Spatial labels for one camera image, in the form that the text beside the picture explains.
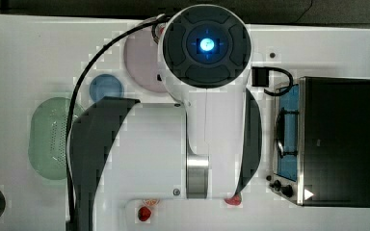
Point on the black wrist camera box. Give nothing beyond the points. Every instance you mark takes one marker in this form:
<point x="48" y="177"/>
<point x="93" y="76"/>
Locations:
<point x="260" y="77"/>

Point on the blue cup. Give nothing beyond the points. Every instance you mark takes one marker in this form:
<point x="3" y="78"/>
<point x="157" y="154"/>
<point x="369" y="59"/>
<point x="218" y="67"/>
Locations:
<point x="105" y="85"/>

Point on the plush strawberry toy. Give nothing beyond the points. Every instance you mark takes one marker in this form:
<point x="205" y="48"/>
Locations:
<point x="235" y="200"/>

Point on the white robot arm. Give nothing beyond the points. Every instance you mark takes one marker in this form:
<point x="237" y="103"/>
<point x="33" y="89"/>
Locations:
<point x="205" y="144"/>

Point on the orange slice toy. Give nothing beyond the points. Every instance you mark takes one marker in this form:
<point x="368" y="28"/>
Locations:
<point x="151" y="202"/>

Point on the green perforated bowl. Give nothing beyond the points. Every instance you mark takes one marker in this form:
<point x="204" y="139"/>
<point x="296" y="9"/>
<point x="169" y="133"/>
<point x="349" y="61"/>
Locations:
<point x="47" y="143"/>

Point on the small red toy fruit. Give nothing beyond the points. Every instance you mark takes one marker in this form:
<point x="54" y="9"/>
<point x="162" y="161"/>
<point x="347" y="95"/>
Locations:
<point x="144" y="213"/>

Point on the black toaster oven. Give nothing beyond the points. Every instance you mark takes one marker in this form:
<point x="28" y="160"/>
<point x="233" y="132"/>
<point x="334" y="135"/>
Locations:
<point x="322" y="142"/>

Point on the pink round plate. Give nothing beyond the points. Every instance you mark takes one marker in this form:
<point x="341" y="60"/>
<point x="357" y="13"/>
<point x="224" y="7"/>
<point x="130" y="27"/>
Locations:
<point x="140" y="58"/>

